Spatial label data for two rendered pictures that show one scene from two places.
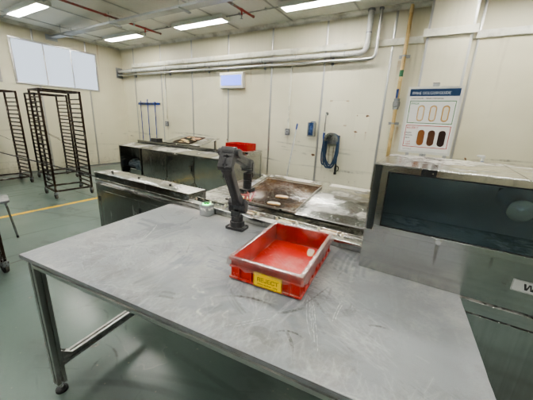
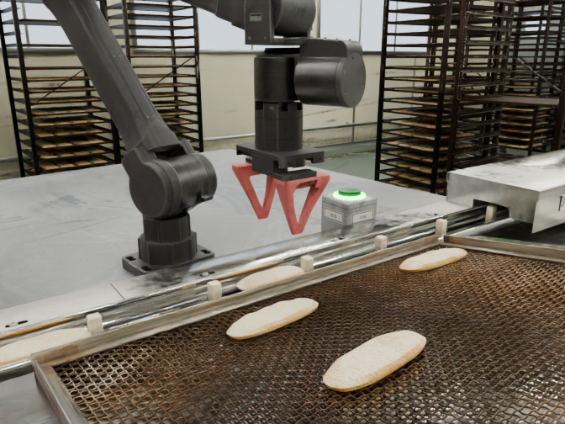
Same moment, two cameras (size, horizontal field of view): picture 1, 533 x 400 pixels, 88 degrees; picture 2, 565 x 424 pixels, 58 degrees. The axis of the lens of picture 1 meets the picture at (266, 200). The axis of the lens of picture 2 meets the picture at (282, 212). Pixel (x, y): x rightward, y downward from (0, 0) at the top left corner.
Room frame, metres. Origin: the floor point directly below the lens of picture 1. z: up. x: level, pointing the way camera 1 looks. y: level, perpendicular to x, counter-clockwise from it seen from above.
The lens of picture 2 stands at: (2.01, -0.43, 1.13)
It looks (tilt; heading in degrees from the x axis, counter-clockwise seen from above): 17 degrees down; 114
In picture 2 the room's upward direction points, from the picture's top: straight up
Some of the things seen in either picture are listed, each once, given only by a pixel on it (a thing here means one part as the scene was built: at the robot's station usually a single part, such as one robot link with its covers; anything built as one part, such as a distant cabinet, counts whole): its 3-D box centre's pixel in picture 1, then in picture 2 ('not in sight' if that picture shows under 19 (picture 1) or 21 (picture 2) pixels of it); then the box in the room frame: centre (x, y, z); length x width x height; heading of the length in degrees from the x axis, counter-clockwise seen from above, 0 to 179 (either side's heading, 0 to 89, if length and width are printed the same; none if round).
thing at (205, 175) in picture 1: (189, 163); not in sight; (5.71, 1.63, 0.51); 3.00 x 1.26 x 1.03; 59
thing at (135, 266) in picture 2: (237, 221); (167, 239); (1.56, 0.17, 0.86); 0.12 x 0.09 x 0.08; 66
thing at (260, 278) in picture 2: not in sight; (271, 276); (1.75, 0.12, 0.86); 0.10 x 0.04 x 0.01; 60
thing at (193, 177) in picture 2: (237, 208); (176, 191); (1.58, 0.17, 0.94); 0.09 x 0.05 x 0.10; 169
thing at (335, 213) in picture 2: (207, 211); (349, 225); (1.77, 0.40, 0.84); 0.08 x 0.08 x 0.11; 59
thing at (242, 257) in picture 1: (285, 252); not in sight; (1.15, -0.10, 0.87); 0.49 x 0.34 x 0.10; 155
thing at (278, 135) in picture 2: (247, 185); (278, 131); (1.76, 0.13, 1.04); 0.10 x 0.07 x 0.07; 149
